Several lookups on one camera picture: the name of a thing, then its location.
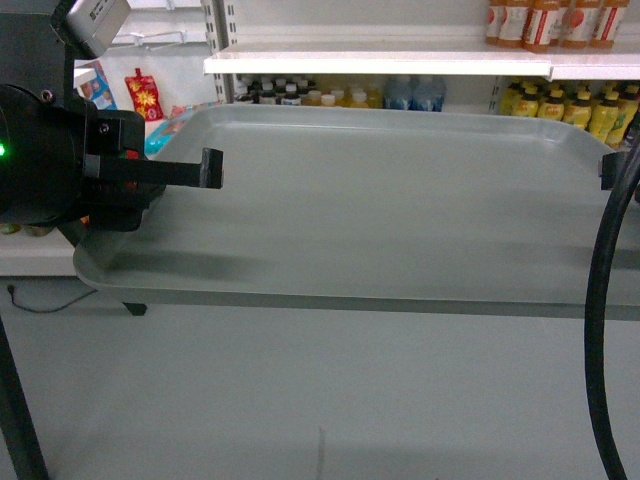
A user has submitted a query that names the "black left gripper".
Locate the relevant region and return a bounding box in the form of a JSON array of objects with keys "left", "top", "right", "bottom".
[{"left": 81, "top": 110, "right": 224, "bottom": 232}]

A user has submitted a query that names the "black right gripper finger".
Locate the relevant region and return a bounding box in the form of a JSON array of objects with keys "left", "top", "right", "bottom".
[{"left": 599, "top": 151, "right": 629, "bottom": 190}]

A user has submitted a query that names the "grey rectangular serving tray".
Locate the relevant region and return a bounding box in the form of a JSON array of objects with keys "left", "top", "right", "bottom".
[{"left": 73, "top": 105, "right": 609, "bottom": 318}]

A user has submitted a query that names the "teal snack package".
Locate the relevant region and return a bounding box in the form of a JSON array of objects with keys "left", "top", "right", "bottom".
[{"left": 144, "top": 102, "right": 219, "bottom": 156}]

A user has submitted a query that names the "red snack pouch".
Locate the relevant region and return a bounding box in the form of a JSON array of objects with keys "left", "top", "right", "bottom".
[{"left": 125, "top": 68, "right": 164, "bottom": 122}]

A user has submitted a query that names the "white upper shelf board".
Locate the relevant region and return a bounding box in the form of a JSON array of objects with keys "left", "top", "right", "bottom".
[{"left": 203, "top": 39, "right": 639, "bottom": 80}]

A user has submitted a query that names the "white slotted shelf upright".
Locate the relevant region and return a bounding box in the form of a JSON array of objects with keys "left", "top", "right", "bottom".
[{"left": 200, "top": 0, "right": 237, "bottom": 103}]

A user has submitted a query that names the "orange juice bottle top right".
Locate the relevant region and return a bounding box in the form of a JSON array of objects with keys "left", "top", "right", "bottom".
[{"left": 522, "top": 0, "right": 561, "bottom": 53}]

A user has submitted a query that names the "black cable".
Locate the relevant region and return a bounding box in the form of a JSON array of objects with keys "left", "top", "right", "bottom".
[{"left": 583, "top": 144, "right": 640, "bottom": 480}]

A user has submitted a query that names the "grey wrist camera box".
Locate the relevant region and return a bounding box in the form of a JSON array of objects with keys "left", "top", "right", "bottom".
[{"left": 51, "top": 0, "right": 131, "bottom": 60}]

